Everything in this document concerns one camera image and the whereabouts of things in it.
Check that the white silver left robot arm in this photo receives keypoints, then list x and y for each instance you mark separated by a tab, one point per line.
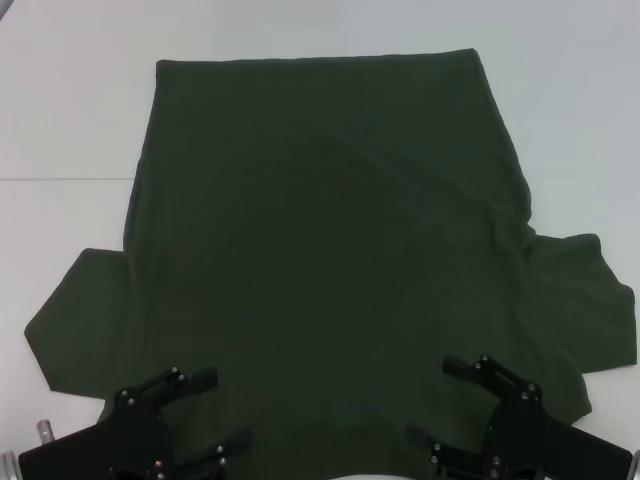
7	465

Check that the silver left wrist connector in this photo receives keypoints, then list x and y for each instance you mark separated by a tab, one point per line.
44	431

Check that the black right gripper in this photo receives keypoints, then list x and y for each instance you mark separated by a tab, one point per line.
550	450

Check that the dark green shirt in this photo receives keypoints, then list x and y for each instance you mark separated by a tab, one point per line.
320	225

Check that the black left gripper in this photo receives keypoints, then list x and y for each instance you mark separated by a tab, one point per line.
100	450

